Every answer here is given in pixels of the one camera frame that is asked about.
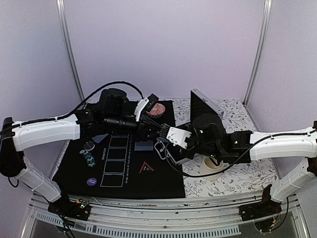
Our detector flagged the dealt blue card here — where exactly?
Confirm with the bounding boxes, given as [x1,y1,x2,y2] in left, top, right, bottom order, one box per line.
[92,133,108,144]
[134,141,154,151]

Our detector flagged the red triangular all-in marker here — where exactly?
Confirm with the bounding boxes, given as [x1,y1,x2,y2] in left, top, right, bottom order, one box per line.
[139,161,155,174]

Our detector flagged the clear acrylic dealer button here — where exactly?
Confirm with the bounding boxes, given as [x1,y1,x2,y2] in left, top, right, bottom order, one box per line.
[83,141,95,151]

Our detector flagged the green blue poker chip stack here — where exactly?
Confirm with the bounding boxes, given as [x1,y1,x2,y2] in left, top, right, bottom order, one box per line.
[79,150,96,167]

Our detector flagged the purple small blind button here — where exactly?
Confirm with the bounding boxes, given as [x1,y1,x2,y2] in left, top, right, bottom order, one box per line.
[86,178,98,186]

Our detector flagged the blue playing card deck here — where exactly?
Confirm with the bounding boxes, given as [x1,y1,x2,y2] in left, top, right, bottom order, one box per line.
[157,132,169,143]

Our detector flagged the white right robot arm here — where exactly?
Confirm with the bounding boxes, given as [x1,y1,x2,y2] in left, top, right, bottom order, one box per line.
[158,114,317,216]

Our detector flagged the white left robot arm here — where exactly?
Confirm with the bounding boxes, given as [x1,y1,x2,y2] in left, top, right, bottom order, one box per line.
[0,88,159,215]

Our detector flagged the red patterned ceramic bowl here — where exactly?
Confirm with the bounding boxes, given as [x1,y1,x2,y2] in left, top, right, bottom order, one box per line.
[147,103,166,119]

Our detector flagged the white ceramic mug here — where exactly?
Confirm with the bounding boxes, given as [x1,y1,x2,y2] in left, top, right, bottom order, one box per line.
[199,157,224,175]

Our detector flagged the floral white tablecloth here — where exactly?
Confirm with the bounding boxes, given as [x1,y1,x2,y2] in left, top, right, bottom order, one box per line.
[85,98,278,198]

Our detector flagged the black poker table mat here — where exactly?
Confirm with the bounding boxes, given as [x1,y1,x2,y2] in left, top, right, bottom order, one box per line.
[51,100,186,199]

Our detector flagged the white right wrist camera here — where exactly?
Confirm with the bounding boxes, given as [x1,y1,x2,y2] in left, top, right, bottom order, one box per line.
[166,127,192,149]

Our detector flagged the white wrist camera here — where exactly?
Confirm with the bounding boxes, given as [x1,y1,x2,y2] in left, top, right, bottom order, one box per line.
[166,127,192,149]
[134,94,159,122]

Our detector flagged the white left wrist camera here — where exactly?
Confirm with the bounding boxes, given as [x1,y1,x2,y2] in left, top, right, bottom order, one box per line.
[134,94,159,122]

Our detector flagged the aluminium front rail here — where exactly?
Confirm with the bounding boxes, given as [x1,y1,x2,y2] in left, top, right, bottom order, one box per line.
[22,192,311,238]

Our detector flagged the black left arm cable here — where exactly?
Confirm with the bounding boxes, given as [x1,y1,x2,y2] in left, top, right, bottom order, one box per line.
[0,81,146,136]

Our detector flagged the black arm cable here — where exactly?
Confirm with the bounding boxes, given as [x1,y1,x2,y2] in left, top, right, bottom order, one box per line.
[0,81,146,136]
[164,132,317,178]

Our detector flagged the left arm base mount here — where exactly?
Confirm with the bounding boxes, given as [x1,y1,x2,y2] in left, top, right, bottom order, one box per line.
[48,193,91,221]

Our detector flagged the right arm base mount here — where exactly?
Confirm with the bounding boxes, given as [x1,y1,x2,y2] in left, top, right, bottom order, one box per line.
[239,184,282,233]

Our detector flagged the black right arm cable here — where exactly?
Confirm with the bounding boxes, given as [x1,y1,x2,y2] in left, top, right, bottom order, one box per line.
[164,132,317,178]

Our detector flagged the left aluminium frame post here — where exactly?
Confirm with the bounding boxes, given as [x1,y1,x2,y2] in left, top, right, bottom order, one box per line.
[56,0,85,101]

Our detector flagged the aluminium frame post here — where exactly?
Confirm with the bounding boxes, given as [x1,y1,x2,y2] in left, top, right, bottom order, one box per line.
[243,0,272,107]
[56,0,85,101]

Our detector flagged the right aluminium frame post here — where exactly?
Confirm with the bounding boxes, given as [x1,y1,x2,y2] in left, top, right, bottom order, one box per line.
[243,0,272,107]

